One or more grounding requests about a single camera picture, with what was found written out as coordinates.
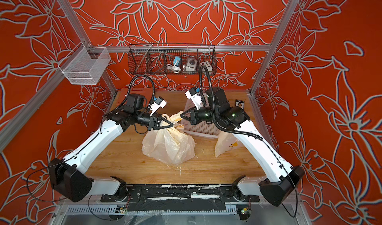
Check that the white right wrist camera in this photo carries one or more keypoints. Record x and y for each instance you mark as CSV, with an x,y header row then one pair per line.
x,y
194,95

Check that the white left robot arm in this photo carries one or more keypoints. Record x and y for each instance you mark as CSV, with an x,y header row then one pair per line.
x,y
68,175

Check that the plain translucent plastic bag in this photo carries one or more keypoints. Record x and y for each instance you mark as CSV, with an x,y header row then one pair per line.
x,y
171,145

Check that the white round-dial device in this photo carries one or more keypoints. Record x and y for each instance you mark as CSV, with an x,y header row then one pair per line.
x,y
191,65

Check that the white mesh wall basket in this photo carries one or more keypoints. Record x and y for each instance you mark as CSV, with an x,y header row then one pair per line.
x,y
84,65

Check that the blue white small box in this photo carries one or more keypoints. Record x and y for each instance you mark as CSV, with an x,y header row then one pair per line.
x,y
177,61

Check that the banana print plastic bag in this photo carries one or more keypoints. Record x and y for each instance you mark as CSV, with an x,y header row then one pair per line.
x,y
226,142

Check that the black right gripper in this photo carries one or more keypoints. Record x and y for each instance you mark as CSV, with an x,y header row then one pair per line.
x,y
195,119

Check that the white button box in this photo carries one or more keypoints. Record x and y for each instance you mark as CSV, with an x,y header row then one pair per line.
x,y
207,65

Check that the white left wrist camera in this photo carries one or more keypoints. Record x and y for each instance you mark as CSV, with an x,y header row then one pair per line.
x,y
158,102

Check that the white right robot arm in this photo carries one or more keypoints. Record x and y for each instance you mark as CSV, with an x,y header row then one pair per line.
x,y
281,178

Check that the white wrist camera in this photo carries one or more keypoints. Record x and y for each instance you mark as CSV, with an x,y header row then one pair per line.
x,y
194,95
158,102

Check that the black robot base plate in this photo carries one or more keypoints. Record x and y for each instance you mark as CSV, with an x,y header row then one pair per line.
x,y
183,199

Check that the black remote with buttons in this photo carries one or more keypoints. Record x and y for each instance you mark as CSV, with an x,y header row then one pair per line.
x,y
240,103

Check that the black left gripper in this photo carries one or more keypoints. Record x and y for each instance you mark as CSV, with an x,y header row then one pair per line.
x,y
155,123

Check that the black wire wall basket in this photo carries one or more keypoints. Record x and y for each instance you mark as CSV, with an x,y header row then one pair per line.
x,y
157,58

